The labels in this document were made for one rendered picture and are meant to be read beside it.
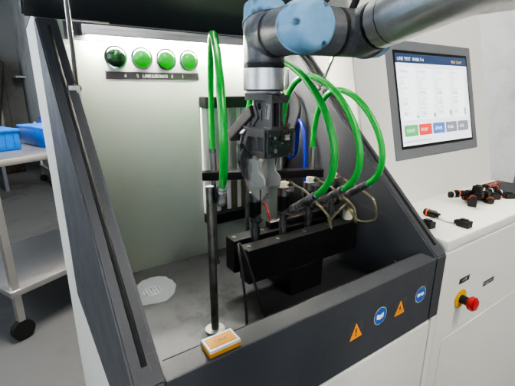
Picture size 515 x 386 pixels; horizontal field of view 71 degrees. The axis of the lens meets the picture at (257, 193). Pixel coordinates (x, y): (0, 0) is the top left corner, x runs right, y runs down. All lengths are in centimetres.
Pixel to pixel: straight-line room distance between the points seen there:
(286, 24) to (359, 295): 47
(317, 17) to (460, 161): 96
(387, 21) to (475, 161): 99
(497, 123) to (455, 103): 129
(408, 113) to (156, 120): 72
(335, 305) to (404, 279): 20
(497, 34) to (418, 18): 225
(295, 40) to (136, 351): 48
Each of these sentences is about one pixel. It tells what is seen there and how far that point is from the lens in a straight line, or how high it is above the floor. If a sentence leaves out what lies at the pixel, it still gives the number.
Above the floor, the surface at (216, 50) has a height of 137.
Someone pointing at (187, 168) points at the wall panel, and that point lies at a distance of 101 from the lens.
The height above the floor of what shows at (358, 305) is 93.
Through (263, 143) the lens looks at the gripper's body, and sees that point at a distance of 64.
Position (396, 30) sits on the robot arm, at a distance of 60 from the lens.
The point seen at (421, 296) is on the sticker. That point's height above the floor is 87.
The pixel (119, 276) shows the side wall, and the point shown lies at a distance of 55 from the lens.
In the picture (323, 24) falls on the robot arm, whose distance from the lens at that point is 58.
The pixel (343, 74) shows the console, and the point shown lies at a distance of 106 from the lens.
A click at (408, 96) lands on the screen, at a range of 119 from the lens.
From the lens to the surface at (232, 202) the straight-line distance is 107.
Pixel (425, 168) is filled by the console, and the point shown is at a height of 107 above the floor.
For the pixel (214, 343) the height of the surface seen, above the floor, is 96.
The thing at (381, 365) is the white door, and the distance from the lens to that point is 89.
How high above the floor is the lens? 131
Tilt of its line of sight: 16 degrees down
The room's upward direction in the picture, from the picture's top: straight up
